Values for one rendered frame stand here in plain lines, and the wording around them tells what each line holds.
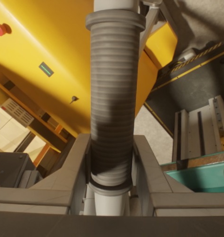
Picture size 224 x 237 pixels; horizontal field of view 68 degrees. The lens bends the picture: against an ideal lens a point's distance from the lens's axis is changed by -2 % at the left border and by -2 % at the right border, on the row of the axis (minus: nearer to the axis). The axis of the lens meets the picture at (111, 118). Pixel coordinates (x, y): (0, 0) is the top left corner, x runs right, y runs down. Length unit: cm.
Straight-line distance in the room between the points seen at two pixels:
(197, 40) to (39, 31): 113
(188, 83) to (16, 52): 103
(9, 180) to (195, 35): 143
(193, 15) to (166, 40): 38
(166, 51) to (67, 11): 62
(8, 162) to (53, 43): 53
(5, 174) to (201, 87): 122
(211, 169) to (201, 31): 102
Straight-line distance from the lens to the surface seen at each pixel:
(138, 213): 84
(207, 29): 149
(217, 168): 77
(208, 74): 127
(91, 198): 19
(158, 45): 113
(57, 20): 78
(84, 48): 77
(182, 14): 145
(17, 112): 92
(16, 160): 29
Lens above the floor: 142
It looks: 43 degrees down
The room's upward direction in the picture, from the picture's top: 157 degrees counter-clockwise
